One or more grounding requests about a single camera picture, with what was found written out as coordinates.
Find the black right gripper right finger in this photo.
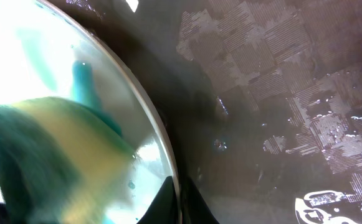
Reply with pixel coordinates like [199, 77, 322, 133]
[181, 177, 219, 224]

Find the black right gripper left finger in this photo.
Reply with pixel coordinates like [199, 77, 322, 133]
[137, 176, 178, 224]

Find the green yellow scrub sponge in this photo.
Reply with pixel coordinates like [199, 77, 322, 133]
[0, 96, 135, 223]

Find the grey metal serving tray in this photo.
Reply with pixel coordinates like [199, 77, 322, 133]
[55, 0, 362, 223]

